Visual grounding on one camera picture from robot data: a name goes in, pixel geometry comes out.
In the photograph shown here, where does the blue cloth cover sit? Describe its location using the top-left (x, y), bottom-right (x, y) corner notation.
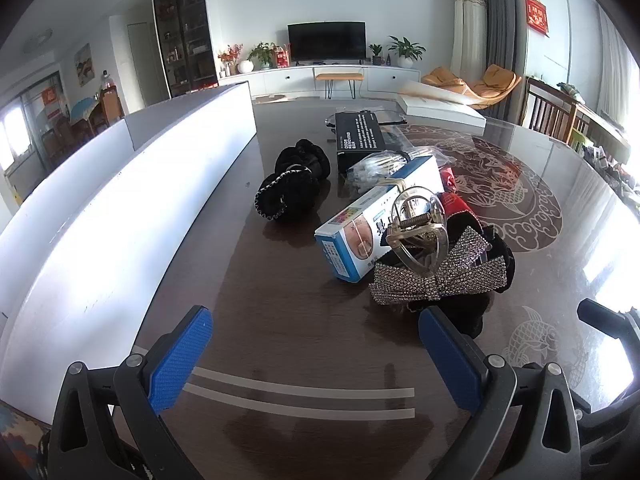
top-left (67, 95), bottom-right (96, 124)

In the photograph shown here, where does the red wall hanging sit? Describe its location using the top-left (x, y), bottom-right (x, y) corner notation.
top-left (524, 0), bottom-right (550, 37)

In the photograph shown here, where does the flat white box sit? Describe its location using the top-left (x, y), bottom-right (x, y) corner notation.
top-left (398, 79), bottom-right (487, 129)

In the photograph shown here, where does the wall painting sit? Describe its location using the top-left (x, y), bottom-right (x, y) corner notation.
top-left (74, 43), bottom-right (95, 86)

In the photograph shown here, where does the plastic bag of cotton swabs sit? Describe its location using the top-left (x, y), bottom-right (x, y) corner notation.
top-left (344, 145), bottom-right (457, 197)

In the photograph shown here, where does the red flower bouquet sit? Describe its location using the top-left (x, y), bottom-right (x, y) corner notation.
top-left (217, 43), bottom-right (244, 77)

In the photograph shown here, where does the small wooden cabinet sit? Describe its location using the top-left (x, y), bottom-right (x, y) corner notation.
top-left (97, 84), bottom-right (125, 129)

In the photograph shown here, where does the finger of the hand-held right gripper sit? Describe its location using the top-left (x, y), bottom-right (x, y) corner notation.
top-left (570, 390), bottom-right (640, 461)
top-left (576, 298), bottom-right (640, 347)

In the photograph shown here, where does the white sheer curtain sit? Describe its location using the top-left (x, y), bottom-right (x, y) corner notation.
top-left (597, 7), bottom-right (640, 132)

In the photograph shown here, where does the white foam board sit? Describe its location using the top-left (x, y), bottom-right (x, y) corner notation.
top-left (0, 81), bottom-right (257, 413)

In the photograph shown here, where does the green leafy potted plant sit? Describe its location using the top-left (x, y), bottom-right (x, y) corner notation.
top-left (247, 41), bottom-right (279, 70)

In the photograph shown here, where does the cluttered wooden sideboard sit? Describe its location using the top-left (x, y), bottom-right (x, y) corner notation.
top-left (574, 99), bottom-right (640, 212)

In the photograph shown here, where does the large plant in white pot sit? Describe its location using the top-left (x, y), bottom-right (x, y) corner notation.
top-left (387, 35), bottom-right (427, 70)

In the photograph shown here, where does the grey curtain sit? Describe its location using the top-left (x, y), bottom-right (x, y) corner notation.
top-left (470, 0), bottom-right (529, 122)

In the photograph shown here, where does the orange lounge chair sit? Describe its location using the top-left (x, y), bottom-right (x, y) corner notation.
top-left (421, 63), bottom-right (523, 110)

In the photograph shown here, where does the wooden bench with metal legs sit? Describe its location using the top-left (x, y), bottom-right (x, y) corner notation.
top-left (314, 72), bottom-right (365, 100)

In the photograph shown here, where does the red door poster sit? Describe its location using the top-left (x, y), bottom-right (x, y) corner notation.
top-left (42, 85), bottom-right (66, 121)

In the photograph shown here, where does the red tube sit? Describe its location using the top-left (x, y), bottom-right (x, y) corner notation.
top-left (436, 166), bottom-right (477, 217)

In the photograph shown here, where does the clear hair claw clip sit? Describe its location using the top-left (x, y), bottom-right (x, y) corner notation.
top-left (381, 185), bottom-right (449, 277)

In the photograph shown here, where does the white television cabinet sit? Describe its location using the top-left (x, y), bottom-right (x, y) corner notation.
top-left (218, 63), bottom-right (422, 99)

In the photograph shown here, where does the covered standing air conditioner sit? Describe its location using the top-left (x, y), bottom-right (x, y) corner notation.
top-left (451, 0), bottom-right (489, 81)

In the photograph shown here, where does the black scrunchie with white trim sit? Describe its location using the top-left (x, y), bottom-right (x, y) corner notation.
top-left (256, 171), bottom-right (315, 223)

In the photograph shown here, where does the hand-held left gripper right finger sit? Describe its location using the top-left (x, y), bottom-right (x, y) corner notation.
top-left (419, 306), bottom-right (583, 480)

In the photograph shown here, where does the plain black scrunchie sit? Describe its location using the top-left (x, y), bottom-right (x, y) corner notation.
top-left (275, 138), bottom-right (332, 184)

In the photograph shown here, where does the dark wooden chair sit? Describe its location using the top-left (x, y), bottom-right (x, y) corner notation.
top-left (519, 75), bottom-right (582, 144)

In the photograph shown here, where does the black box with white text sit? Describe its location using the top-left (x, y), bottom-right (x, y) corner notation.
top-left (334, 110), bottom-right (390, 172)

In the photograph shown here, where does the black television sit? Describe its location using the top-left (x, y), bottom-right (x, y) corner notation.
top-left (287, 21), bottom-right (367, 64)

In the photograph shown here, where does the round ceiling lamp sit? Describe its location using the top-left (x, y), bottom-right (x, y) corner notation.
top-left (22, 29), bottom-right (54, 54)

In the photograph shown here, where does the white and blue carton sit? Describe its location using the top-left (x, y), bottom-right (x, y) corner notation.
top-left (314, 155), bottom-right (444, 282)

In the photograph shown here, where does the black velvet hair bow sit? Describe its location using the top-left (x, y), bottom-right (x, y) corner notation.
top-left (406, 212), bottom-right (517, 339)

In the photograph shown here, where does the dark glass display cabinet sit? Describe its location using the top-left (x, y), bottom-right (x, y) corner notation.
top-left (151, 0), bottom-right (221, 100)

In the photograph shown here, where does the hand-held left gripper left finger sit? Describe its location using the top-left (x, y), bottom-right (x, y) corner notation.
top-left (47, 305), bottom-right (213, 480)

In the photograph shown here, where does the white door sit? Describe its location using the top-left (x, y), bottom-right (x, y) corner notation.
top-left (127, 22), bottom-right (157, 114)

